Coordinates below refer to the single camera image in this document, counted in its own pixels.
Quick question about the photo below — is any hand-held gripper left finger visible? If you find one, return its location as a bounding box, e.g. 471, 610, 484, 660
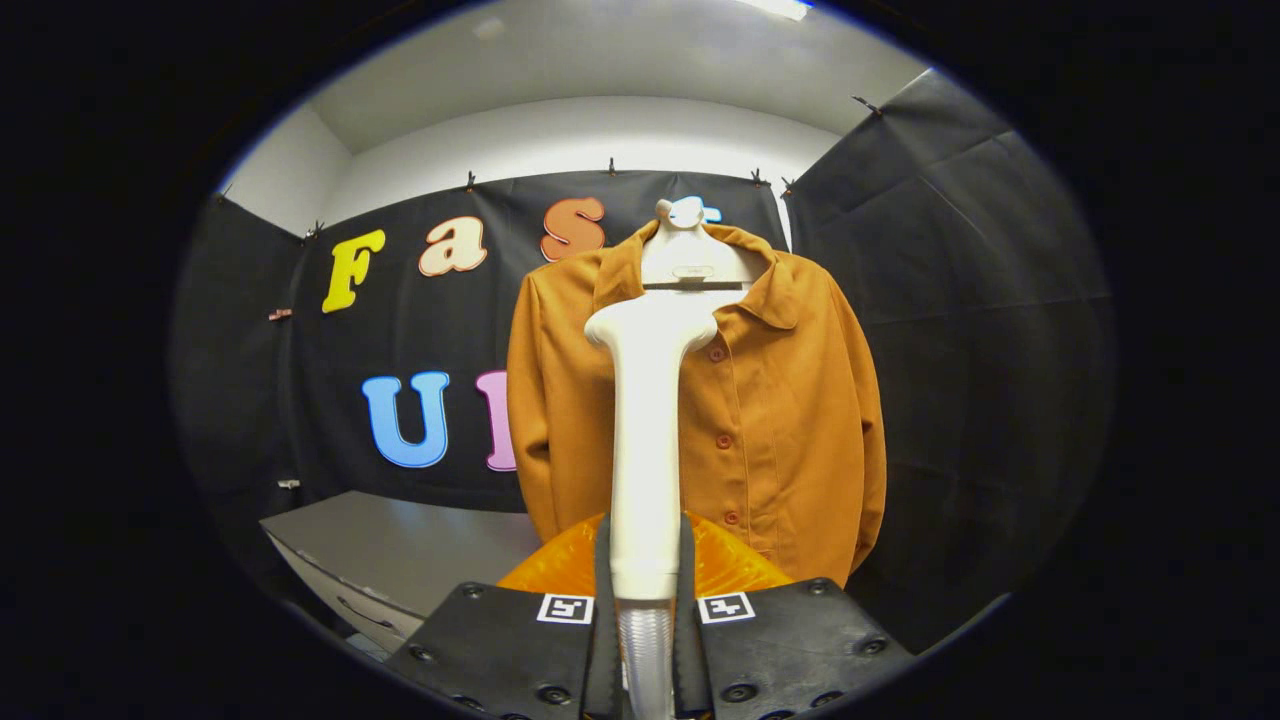
385, 512, 626, 720

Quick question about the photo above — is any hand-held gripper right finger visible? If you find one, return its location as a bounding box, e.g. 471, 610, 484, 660
672, 512, 916, 720

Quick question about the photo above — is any orange button-up shirt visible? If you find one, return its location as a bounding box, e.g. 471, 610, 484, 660
506, 220, 888, 589

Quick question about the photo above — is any white garment steamer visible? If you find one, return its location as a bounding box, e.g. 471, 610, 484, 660
584, 292, 721, 720

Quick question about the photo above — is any grey cabinet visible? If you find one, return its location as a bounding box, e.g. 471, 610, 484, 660
260, 490, 546, 653

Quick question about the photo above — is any black backdrop cloth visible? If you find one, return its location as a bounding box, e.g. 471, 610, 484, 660
170, 68, 1116, 656

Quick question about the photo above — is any white mannequin torso stand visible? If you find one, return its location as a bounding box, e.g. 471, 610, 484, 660
640, 197, 761, 293

